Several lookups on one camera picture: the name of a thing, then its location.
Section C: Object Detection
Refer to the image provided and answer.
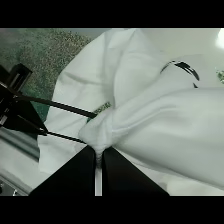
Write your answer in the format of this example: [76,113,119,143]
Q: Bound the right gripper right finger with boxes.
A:
[101,146,170,197]

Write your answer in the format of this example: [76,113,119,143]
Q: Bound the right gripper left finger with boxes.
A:
[29,145,97,197]

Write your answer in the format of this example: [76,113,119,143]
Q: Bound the white garment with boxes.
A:
[37,28,224,197]

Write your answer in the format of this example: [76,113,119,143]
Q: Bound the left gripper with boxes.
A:
[0,63,49,136]

